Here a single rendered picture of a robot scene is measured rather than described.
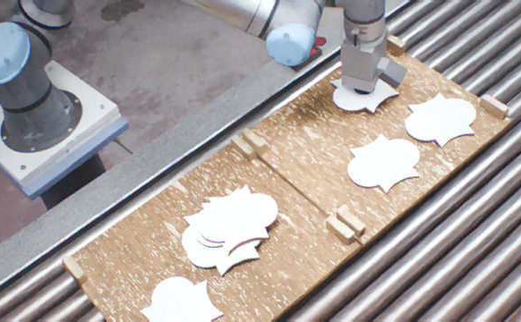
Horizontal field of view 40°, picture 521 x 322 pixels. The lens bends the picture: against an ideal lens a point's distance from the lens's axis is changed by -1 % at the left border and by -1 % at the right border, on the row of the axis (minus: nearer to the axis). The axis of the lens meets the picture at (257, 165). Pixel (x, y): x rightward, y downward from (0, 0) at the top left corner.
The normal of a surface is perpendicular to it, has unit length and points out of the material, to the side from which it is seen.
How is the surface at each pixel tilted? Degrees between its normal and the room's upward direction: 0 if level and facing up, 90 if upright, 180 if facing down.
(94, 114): 3
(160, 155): 0
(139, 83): 0
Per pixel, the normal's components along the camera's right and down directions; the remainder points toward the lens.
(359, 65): -0.45, 0.72
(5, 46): -0.20, -0.53
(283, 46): -0.24, 0.77
